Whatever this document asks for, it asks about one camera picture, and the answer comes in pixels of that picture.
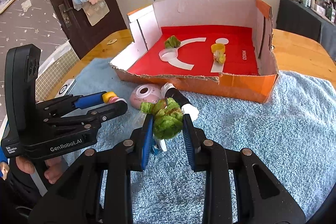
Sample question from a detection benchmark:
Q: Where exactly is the yellow pink small toy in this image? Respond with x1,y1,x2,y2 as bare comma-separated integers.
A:
102,92,127,104

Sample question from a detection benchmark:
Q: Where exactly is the pink round device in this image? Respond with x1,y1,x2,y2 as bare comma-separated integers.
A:
130,84,161,109

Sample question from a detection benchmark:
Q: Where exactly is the blue small figurine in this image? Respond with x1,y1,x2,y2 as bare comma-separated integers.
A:
150,136,167,156

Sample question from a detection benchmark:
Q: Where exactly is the large green plush toy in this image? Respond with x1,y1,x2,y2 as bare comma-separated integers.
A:
141,97,183,140

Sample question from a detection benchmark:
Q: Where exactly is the black white sock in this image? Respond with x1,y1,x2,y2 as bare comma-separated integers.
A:
161,83,199,122

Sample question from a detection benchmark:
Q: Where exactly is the clear plastic round lid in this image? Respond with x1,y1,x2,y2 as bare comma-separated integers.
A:
158,48,178,62

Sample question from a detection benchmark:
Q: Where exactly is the yellow-green knitted toy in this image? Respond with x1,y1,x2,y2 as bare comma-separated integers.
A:
214,51,226,65

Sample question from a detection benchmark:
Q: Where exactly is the clear plastic jar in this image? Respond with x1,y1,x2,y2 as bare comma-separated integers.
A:
132,111,146,129

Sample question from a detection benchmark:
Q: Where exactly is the person's left hand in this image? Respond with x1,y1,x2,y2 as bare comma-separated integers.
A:
1,156,64,184

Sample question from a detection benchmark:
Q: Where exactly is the white grid pattern box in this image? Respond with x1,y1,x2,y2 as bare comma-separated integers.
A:
35,42,79,101

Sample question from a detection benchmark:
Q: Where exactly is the light blue fluffy towel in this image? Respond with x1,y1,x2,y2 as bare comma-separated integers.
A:
61,57,336,224

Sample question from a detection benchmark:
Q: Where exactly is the dark brown door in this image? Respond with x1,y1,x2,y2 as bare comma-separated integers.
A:
50,0,126,58

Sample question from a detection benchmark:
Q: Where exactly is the clear plastic bag on door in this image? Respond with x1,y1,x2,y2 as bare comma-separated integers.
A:
82,0,109,26

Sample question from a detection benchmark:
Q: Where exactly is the small green plush toy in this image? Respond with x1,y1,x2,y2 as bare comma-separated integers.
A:
164,35,181,49

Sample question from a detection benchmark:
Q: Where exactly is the red Miniso paper liner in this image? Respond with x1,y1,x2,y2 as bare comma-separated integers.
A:
128,25,259,77

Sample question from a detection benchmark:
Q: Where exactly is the orange white cardboard box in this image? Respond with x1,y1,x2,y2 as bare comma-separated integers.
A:
110,0,279,103

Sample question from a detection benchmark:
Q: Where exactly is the dark cloth covered side table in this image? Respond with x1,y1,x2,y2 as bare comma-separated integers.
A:
276,0,336,61

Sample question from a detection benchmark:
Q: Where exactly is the door handle metal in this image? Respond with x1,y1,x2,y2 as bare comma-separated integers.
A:
58,3,74,28

